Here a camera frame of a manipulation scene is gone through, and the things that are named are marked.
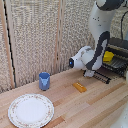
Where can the white blurry rounded object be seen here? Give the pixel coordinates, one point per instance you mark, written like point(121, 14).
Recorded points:
point(122, 120)

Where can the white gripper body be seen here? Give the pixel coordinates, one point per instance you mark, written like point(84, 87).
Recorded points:
point(89, 73)

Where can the orange rectangular block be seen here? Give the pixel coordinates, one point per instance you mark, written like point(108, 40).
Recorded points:
point(80, 87)

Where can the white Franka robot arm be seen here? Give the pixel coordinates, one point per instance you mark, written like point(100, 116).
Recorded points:
point(98, 33)

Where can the yellow bowl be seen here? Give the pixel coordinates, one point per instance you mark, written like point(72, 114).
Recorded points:
point(107, 56)

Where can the wooden screen post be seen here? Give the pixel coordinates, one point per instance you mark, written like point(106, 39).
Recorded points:
point(59, 33)
point(2, 20)

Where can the white floral rim plate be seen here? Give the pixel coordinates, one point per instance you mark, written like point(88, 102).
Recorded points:
point(31, 110)

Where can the blue cup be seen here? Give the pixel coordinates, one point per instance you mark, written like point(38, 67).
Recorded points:
point(44, 81)

